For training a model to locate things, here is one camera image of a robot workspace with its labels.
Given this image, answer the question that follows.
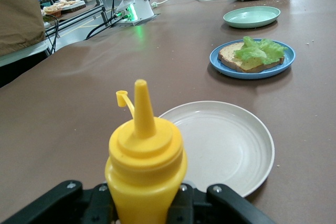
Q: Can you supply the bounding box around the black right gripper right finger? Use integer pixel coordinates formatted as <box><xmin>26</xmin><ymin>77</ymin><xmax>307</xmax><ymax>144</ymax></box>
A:
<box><xmin>167</xmin><ymin>181</ymin><xmax>276</xmax><ymax>224</ymax></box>

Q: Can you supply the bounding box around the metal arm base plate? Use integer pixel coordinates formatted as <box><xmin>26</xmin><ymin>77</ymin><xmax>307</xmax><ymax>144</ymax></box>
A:
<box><xmin>112</xmin><ymin>15</ymin><xmax>158</xmax><ymax>27</ymax></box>

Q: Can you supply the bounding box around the pale green round plate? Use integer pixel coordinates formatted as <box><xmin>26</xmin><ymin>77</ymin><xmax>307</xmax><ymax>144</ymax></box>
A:
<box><xmin>223</xmin><ymin>6</ymin><xmax>281</xmax><ymax>29</ymax></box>

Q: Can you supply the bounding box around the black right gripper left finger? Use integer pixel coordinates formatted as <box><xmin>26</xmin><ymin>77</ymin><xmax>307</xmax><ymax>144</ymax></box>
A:
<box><xmin>0</xmin><ymin>180</ymin><xmax>118</xmax><ymax>224</ymax></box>

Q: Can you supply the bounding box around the person in brown jacket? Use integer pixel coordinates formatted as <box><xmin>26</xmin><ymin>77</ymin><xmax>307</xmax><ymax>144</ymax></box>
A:
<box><xmin>0</xmin><ymin>0</ymin><xmax>50</xmax><ymax>88</ymax></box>

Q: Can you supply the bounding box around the toasted brown bread slice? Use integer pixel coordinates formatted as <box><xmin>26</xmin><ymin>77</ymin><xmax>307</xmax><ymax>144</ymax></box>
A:
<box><xmin>217</xmin><ymin>41</ymin><xmax>286</xmax><ymax>73</ymax></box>

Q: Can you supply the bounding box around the wicker basket with bread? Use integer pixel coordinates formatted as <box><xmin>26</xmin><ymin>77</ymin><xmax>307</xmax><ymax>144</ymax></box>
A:
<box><xmin>43</xmin><ymin>2</ymin><xmax>64</xmax><ymax>16</ymax></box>

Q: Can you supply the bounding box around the black arm base cable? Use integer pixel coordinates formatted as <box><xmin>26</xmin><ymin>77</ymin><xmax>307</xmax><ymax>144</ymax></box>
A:
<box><xmin>85</xmin><ymin>11</ymin><xmax>119</xmax><ymax>41</ymax></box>

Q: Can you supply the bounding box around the blue round plate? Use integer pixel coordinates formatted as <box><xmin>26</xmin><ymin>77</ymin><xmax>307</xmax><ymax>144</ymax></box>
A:
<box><xmin>209</xmin><ymin>39</ymin><xmax>297</xmax><ymax>80</ymax></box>

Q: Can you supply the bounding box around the beige round plate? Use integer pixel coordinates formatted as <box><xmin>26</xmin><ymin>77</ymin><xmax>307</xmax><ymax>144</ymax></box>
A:
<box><xmin>157</xmin><ymin>100</ymin><xmax>276</xmax><ymax>199</ymax></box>

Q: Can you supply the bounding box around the yellow squeeze bottle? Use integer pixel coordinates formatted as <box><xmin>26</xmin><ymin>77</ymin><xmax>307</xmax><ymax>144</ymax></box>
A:
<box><xmin>104</xmin><ymin>79</ymin><xmax>188</xmax><ymax>224</ymax></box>

